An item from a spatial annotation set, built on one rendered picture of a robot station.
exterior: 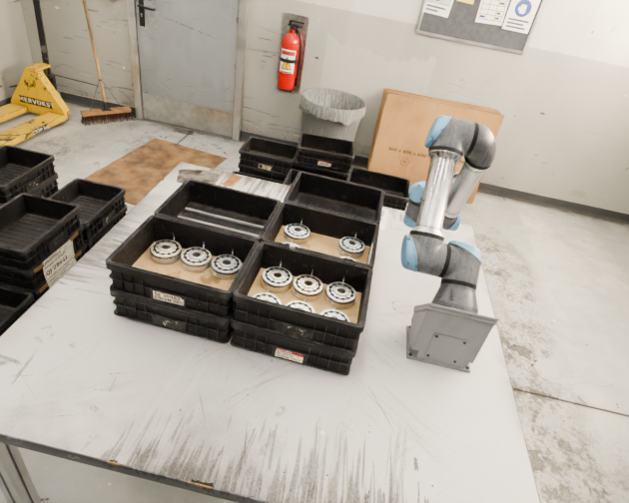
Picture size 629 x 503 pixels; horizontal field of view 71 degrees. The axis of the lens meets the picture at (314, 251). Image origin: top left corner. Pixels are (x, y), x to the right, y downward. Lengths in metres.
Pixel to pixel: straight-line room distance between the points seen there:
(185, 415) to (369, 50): 3.51
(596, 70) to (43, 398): 4.33
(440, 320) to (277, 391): 0.55
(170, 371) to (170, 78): 3.66
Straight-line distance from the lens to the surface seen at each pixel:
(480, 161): 1.65
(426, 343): 1.54
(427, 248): 1.49
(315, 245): 1.74
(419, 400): 1.49
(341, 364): 1.43
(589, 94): 4.60
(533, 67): 4.40
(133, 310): 1.56
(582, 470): 2.62
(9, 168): 3.04
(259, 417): 1.34
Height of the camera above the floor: 1.82
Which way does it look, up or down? 36 degrees down
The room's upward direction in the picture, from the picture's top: 11 degrees clockwise
